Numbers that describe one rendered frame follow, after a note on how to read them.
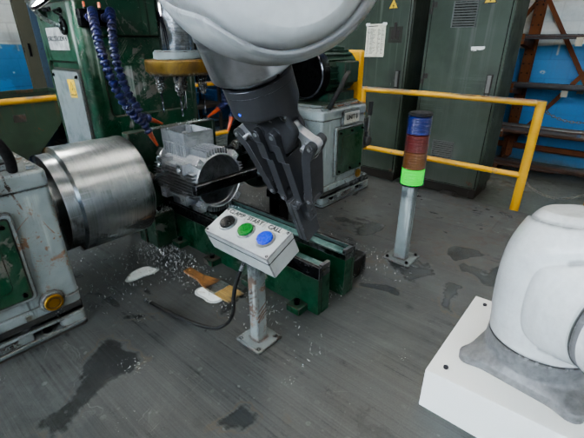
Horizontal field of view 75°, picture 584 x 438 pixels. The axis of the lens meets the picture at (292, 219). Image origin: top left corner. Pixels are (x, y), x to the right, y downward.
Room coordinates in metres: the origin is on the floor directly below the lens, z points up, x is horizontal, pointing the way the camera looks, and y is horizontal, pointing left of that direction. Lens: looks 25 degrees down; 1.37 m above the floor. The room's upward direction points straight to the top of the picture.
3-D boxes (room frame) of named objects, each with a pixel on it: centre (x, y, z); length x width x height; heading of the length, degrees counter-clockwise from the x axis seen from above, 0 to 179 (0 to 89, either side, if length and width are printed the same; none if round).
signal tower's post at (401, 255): (0.97, -0.32, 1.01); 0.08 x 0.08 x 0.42; 48
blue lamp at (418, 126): (0.97, -0.32, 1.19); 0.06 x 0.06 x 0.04
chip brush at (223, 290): (0.83, 0.21, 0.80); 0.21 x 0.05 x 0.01; 50
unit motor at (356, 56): (1.56, -0.16, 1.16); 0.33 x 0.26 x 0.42; 138
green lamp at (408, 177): (0.97, -0.32, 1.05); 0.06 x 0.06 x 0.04
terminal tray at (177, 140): (1.13, 0.31, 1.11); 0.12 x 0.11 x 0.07; 48
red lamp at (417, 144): (0.97, -0.32, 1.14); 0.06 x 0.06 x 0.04
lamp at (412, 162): (0.97, -0.32, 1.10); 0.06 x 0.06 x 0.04
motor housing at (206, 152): (1.11, 0.28, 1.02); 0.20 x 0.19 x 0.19; 48
